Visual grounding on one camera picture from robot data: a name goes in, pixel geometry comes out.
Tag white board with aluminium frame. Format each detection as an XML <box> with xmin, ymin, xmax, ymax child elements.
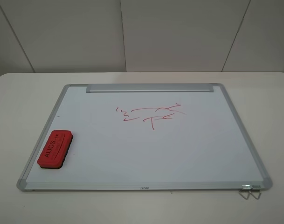
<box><xmin>17</xmin><ymin>83</ymin><xmax>273</xmax><ymax>191</ymax></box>

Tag red whiteboard eraser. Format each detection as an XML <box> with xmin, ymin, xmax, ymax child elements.
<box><xmin>37</xmin><ymin>130</ymin><xmax>73</xmax><ymax>169</ymax></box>

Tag metal binder clip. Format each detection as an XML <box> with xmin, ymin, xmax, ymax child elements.
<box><xmin>239</xmin><ymin>185</ymin><xmax>252</xmax><ymax>200</ymax></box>
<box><xmin>249</xmin><ymin>185</ymin><xmax>262</xmax><ymax>200</ymax></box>

